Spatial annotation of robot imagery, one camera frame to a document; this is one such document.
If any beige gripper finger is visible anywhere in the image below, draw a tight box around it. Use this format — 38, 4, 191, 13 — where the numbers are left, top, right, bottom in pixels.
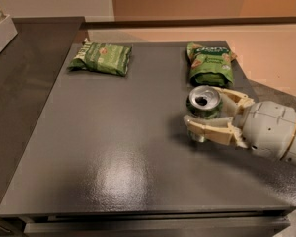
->
215, 87, 255, 117
184, 115, 246, 148

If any green soda can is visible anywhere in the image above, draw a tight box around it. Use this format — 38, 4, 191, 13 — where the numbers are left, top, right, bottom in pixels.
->
185, 84, 224, 144

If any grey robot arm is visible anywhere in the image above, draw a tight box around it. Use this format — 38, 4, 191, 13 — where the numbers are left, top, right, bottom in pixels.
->
184, 85, 296, 167

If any green snack bag right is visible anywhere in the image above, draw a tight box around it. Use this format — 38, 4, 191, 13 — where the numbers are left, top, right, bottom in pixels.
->
186, 42, 237, 87

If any green chip bag left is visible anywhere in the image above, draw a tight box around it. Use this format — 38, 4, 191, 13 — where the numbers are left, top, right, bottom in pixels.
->
68, 41, 132, 77

